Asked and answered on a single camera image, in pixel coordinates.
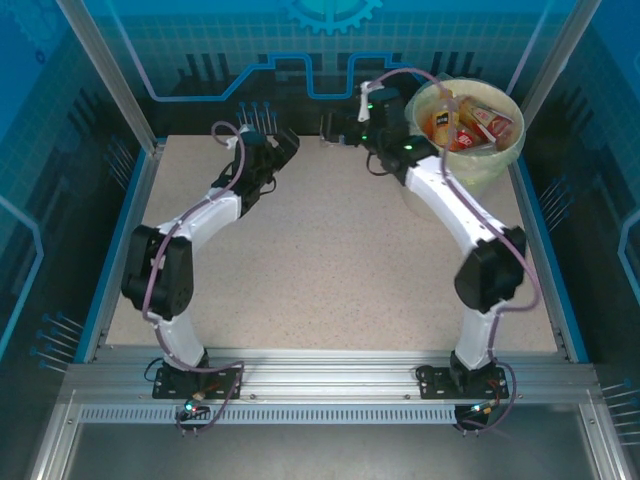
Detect yellow orange juice bottle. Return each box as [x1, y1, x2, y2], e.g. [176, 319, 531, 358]
[428, 97, 454, 147]

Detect tea bottle red label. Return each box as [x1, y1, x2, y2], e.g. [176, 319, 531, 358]
[467, 102, 516, 146]

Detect bin with pale green liner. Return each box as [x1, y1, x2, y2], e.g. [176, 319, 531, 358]
[403, 73, 526, 216]

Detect small circuit board with LED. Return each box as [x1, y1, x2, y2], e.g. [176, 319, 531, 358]
[174, 397, 214, 424]
[454, 398, 504, 424]

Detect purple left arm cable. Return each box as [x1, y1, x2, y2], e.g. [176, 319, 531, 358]
[142, 121, 246, 434]

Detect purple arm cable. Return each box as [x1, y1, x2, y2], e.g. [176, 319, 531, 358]
[369, 67, 541, 435]
[142, 121, 246, 434]

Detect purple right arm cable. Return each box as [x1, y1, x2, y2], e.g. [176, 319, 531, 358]
[369, 67, 541, 435]

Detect aluminium side rail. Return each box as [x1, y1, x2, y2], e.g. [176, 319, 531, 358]
[74, 142, 169, 361]
[507, 159, 589, 364]

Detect aluminium frame post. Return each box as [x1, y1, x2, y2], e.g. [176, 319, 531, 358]
[504, 0, 604, 116]
[54, 0, 166, 154]

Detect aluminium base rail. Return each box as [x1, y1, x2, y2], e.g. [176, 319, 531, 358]
[64, 346, 599, 404]

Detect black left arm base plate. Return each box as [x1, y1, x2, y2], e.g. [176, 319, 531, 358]
[151, 363, 245, 401]

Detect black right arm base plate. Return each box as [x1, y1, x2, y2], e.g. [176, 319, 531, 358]
[416, 364, 510, 401]

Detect slotted grey cable duct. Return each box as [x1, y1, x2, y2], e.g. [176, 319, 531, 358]
[77, 403, 469, 426]

